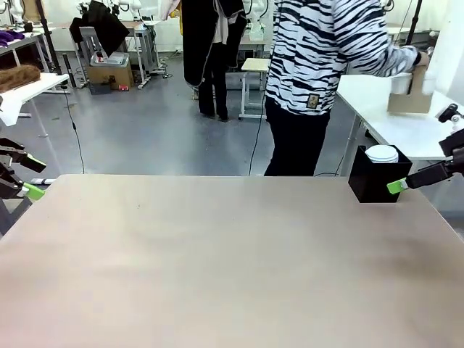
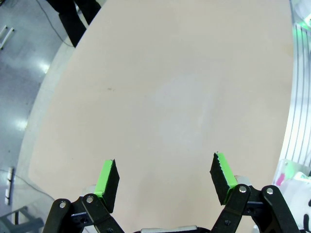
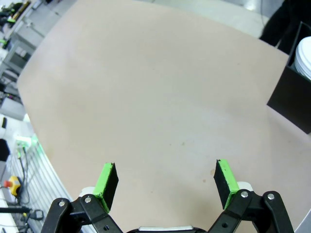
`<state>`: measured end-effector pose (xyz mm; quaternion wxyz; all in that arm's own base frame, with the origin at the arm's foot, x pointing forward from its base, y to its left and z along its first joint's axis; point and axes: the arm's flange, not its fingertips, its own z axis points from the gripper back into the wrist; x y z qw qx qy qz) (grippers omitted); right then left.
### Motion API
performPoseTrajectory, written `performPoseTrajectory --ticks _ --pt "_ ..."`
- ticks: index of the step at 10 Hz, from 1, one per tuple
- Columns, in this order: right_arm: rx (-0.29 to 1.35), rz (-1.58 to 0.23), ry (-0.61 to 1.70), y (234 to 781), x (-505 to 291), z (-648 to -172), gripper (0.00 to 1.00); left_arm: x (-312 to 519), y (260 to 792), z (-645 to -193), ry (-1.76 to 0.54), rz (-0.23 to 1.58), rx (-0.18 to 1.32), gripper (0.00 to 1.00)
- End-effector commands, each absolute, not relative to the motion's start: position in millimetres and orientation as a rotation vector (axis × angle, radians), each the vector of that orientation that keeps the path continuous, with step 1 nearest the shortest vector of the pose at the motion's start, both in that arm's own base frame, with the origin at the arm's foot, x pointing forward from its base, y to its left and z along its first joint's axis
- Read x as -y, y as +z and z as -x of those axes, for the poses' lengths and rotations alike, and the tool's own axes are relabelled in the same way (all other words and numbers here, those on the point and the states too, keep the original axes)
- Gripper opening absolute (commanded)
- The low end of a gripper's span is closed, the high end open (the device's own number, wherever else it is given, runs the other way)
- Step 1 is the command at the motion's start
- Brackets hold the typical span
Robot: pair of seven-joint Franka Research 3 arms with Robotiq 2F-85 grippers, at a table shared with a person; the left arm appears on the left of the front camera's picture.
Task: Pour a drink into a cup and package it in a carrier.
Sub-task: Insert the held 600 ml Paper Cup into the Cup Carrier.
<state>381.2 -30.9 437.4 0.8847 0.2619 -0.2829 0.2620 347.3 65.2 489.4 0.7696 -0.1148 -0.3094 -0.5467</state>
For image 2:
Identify black floor cable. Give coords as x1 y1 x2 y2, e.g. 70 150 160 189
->
35 0 75 47

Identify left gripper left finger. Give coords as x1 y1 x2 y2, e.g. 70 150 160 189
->
43 159 125 233

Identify aluminium frame rail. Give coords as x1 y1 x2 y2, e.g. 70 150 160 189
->
281 21 311 168

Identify black trousers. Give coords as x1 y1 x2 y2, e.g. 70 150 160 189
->
45 0 102 48

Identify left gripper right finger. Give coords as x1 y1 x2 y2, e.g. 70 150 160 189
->
209 152 300 233

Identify metal floor bracket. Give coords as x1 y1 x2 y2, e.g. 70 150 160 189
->
0 24 15 50

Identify grey chair base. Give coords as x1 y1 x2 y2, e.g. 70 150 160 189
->
0 166 58 233

